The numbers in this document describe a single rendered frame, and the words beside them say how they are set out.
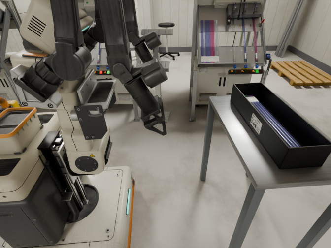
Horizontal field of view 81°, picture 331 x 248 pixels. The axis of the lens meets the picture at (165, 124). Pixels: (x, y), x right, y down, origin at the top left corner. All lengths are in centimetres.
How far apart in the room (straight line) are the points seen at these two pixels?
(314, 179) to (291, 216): 93
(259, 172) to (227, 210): 86
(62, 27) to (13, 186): 64
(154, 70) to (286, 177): 63
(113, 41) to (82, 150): 55
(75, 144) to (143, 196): 92
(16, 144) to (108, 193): 65
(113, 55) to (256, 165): 67
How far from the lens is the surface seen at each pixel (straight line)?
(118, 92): 274
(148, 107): 61
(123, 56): 55
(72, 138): 92
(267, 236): 167
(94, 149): 95
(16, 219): 116
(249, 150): 94
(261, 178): 84
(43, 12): 74
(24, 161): 103
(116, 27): 55
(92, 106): 77
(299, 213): 187
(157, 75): 57
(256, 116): 101
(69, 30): 58
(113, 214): 134
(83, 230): 134
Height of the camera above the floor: 140
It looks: 35 degrees down
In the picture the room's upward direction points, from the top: 2 degrees counter-clockwise
